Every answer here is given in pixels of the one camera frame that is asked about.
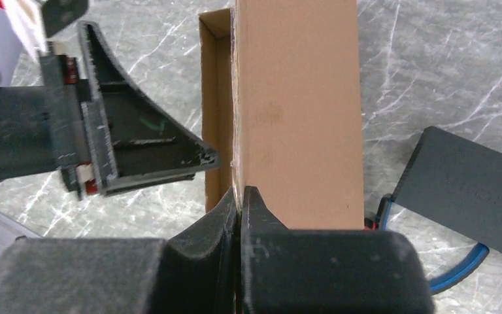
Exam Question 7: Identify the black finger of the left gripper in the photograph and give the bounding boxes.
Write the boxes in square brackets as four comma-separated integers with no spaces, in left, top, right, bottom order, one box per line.
[77,21,221,196]

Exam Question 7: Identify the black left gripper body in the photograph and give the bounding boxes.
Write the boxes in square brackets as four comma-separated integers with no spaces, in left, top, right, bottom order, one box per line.
[0,54,99,198]

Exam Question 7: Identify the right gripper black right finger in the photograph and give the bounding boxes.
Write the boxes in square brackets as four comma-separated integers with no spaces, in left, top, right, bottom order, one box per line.
[240,186,435,313]

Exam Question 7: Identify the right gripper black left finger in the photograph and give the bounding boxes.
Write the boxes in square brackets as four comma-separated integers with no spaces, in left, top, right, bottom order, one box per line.
[0,190,238,313]

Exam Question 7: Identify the brown cardboard express box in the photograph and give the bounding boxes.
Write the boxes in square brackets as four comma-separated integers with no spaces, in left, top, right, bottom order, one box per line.
[199,1,364,230]

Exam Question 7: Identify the black flat pad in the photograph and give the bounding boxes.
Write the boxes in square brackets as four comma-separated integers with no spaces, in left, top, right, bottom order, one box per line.
[392,126,502,254]

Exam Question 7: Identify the blue handled pliers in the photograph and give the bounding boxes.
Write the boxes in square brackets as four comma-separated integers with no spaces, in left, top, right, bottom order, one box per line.
[364,194,490,295]

